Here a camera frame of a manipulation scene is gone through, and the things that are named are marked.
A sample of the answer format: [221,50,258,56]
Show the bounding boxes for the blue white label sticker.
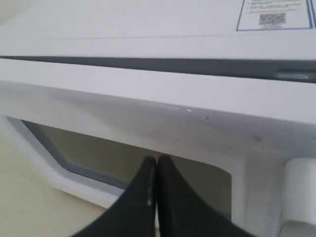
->
[237,0,316,31]

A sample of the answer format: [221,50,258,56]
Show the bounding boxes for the white microwave door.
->
[0,58,316,237]

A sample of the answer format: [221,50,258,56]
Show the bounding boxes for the white Midea microwave oven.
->
[0,0,316,83]

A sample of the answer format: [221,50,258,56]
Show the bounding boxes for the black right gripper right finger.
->
[158,155,253,237]

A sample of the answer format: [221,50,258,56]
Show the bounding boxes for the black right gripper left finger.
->
[73,156,156,237]

